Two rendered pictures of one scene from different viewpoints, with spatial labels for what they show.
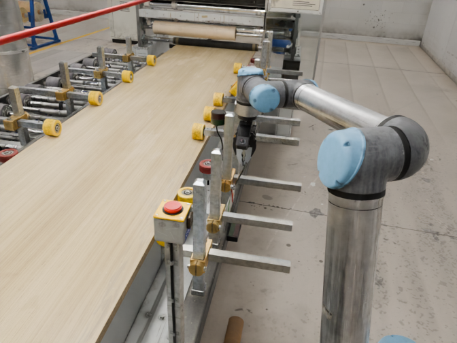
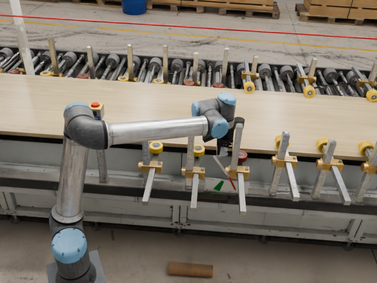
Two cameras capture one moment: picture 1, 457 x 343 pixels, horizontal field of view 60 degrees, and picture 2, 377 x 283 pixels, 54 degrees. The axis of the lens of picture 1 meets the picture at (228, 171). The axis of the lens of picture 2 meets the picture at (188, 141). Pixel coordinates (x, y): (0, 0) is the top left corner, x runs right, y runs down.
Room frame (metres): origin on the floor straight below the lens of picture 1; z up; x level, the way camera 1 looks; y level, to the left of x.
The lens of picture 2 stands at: (1.03, -1.60, 2.21)
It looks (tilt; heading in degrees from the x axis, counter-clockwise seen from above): 35 degrees down; 84
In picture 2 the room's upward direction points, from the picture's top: 3 degrees clockwise
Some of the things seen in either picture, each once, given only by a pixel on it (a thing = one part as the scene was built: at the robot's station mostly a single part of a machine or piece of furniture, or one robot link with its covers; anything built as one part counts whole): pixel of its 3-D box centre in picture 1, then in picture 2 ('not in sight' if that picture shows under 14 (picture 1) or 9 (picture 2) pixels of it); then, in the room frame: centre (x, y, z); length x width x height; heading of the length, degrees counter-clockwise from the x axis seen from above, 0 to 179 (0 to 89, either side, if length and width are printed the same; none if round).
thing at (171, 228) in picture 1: (173, 222); (96, 112); (0.72, 0.12, 1.18); 0.07 x 0.07 x 0.08; 81
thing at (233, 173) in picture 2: (226, 180); (237, 171); (1.50, 0.01, 0.85); 0.13 x 0.06 x 0.05; 171
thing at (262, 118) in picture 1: (254, 117); (334, 170); (2.00, -0.12, 0.95); 0.50 x 0.04 x 0.04; 81
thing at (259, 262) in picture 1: (224, 257); (151, 176); (1.01, 0.00, 0.83); 0.43 x 0.03 x 0.04; 81
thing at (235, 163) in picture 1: (236, 147); (278, 167); (1.72, -0.03, 0.90); 0.03 x 0.03 x 0.48; 81
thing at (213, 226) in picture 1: (215, 218); (193, 172); (1.25, 0.04, 0.82); 0.13 x 0.06 x 0.05; 171
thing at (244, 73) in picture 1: (249, 86); (225, 106); (1.37, -0.06, 1.31); 0.10 x 0.09 x 0.12; 17
